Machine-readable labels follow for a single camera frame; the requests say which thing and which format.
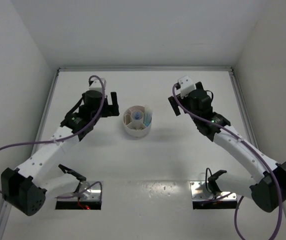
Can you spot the pink highlighter marker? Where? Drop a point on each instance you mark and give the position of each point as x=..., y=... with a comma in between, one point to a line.
x=137, y=108

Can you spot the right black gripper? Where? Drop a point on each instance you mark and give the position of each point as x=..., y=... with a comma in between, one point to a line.
x=175, y=105

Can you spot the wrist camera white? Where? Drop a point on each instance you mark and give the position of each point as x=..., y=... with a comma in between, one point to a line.
x=95, y=85
x=185, y=85

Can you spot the blue highlighter marker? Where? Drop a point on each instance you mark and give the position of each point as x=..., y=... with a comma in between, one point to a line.
x=147, y=117

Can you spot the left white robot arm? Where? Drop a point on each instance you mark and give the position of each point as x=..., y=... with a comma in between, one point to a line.
x=41, y=176

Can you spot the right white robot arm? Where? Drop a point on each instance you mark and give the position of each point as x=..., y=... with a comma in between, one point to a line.
x=266, y=185

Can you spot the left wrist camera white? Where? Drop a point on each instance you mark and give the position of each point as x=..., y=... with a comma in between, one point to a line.
x=95, y=85

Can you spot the white round divided organizer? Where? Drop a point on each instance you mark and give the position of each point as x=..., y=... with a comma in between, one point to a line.
x=136, y=124

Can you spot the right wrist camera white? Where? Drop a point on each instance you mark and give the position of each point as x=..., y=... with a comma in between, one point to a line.
x=185, y=85

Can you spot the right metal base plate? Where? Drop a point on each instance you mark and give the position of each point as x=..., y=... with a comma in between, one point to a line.
x=199, y=193

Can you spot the metal base plate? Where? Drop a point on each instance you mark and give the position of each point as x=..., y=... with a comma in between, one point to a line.
x=86, y=191
x=199, y=193

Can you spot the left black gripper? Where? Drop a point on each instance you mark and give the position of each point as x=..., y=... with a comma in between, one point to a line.
x=110, y=110

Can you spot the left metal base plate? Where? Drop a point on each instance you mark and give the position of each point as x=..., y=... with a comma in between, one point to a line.
x=86, y=191

